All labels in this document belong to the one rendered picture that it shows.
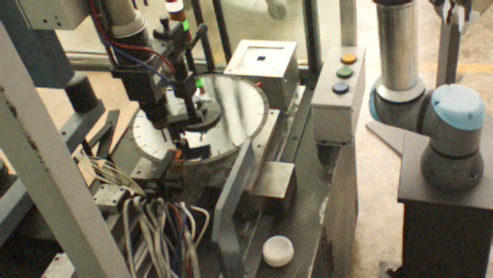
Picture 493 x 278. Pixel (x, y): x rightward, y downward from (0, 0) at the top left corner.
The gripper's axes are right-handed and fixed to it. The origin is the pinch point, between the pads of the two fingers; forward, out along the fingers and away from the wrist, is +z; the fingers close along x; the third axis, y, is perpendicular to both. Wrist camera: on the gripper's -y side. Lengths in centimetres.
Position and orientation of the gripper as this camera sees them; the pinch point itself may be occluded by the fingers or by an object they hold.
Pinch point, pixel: (453, 27)
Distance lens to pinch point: 171.4
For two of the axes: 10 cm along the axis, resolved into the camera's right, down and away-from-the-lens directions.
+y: 9.0, -3.5, 2.6
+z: 1.1, 7.6, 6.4
